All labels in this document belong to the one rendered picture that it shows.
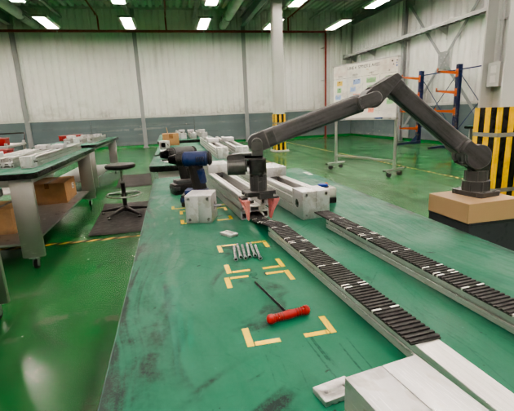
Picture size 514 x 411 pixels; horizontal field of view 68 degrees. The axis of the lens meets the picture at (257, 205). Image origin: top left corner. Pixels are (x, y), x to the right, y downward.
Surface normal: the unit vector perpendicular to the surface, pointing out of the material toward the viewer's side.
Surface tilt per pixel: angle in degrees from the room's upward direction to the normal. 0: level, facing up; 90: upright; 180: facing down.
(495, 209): 90
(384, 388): 0
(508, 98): 90
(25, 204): 90
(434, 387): 0
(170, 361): 0
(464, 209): 90
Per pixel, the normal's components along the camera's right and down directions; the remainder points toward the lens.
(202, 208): -0.07, 0.24
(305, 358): -0.04, -0.97
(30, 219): 0.22, 0.22
